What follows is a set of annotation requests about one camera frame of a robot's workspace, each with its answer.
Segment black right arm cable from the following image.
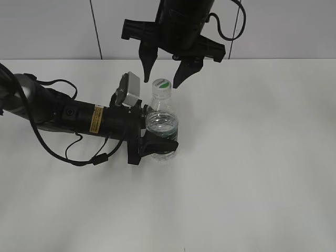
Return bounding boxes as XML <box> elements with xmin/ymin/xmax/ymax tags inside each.
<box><xmin>207</xmin><ymin>0</ymin><xmax>247</xmax><ymax>41</ymax></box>

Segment white green bottle cap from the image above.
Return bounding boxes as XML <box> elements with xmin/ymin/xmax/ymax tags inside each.
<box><xmin>152</xmin><ymin>79</ymin><xmax>172</xmax><ymax>100</ymax></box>

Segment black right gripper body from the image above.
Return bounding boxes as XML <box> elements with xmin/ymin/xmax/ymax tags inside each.
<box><xmin>121</xmin><ymin>18</ymin><xmax>226</xmax><ymax>62</ymax></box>

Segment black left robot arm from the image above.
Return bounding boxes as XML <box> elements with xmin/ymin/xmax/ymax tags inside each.
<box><xmin>1</xmin><ymin>65</ymin><xmax>179</xmax><ymax>166</ymax></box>

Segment clear Cestbon water bottle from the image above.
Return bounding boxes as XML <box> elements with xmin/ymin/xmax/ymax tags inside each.
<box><xmin>145</xmin><ymin>90</ymin><xmax>180</xmax><ymax>161</ymax></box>

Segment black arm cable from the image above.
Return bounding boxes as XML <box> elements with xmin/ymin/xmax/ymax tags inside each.
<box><xmin>0</xmin><ymin>62</ymin><xmax>124</xmax><ymax>166</ymax></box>
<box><xmin>207</xmin><ymin>0</ymin><xmax>247</xmax><ymax>41</ymax></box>

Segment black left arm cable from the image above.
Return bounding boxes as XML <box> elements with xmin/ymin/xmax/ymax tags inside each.
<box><xmin>0</xmin><ymin>62</ymin><xmax>124</xmax><ymax>166</ymax></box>

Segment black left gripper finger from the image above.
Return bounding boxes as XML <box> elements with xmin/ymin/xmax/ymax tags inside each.
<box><xmin>139</xmin><ymin>131</ymin><xmax>179</xmax><ymax>157</ymax></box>

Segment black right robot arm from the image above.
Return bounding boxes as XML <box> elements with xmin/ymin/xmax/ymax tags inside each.
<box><xmin>121</xmin><ymin>0</ymin><xmax>226</xmax><ymax>89</ymax></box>

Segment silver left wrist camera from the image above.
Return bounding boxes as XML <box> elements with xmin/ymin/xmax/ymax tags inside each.
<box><xmin>115</xmin><ymin>71</ymin><xmax>140</xmax><ymax>107</ymax></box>

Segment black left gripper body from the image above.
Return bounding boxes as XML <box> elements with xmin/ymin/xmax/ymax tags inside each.
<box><xmin>103</xmin><ymin>99</ymin><xmax>145</xmax><ymax>165</ymax></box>

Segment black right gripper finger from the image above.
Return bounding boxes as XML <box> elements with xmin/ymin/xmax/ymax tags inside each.
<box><xmin>139</xmin><ymin>41</ymin><xmax>158</xmax><ymax>83</ymax></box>
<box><xmin>173</xmin><ymin>57</ymin><xmax>204</xmax><ymax>88</ymax></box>

